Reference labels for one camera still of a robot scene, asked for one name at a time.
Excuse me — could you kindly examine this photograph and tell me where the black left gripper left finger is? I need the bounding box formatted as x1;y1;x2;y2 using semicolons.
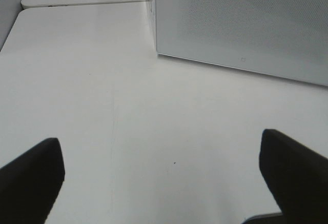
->
1;138;65;223

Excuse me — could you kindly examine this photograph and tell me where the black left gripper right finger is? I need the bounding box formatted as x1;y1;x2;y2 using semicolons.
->
259;129;327;223

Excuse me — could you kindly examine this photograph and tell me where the white microwave door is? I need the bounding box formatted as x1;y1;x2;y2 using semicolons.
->
153;0;327;86

